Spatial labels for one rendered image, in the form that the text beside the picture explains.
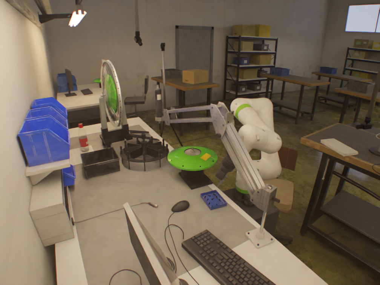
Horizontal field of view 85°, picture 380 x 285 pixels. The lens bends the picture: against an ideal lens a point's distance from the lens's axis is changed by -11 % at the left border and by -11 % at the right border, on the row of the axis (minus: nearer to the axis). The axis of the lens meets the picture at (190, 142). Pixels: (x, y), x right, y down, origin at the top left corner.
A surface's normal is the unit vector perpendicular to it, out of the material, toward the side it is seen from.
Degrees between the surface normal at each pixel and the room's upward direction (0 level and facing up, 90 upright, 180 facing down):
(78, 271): 0
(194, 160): 17
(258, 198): 90
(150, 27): 90
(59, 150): 92
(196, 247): 6
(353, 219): 0
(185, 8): 90
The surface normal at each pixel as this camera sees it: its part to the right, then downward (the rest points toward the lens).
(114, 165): 0.49, 0.41
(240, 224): 0.00, -0.91
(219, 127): -0.75, 0.27
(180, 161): -0.22, -0.71
